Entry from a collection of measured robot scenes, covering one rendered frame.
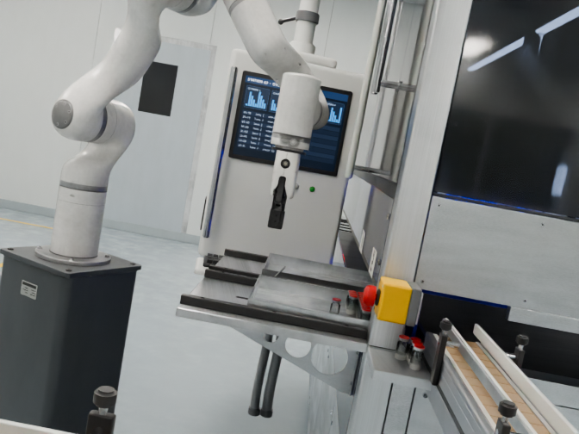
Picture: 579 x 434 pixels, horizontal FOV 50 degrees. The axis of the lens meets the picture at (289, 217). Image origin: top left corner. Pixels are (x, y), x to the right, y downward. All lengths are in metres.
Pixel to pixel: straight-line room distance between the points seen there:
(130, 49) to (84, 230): 0.47
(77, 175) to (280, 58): 0.60
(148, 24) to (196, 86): 5.41
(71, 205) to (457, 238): 0.94
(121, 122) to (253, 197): 0.73
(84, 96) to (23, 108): 5.95
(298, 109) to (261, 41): 0.17
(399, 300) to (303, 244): 1.15
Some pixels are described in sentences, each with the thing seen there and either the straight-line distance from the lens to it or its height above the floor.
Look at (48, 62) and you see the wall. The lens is 7.47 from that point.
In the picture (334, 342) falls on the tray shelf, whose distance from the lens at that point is 1.31.
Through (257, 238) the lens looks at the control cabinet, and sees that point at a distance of 2.28.
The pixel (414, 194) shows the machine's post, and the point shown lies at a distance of 1.25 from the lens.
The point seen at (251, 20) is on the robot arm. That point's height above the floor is 1.50.
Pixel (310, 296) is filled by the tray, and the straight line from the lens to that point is 1.60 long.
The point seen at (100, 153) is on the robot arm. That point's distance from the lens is 1.70.
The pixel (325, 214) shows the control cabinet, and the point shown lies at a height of 1.03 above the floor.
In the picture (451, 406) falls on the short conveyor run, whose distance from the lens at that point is 1.06.
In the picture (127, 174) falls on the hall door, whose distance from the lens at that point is 7.11.
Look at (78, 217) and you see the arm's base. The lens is 1.66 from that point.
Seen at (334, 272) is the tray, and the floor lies 0.89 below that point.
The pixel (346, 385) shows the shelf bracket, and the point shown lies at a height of 0.75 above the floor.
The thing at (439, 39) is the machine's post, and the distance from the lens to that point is 1.28.
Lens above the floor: 1.25
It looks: 6 degrees down
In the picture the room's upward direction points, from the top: 10 degrees clockwise
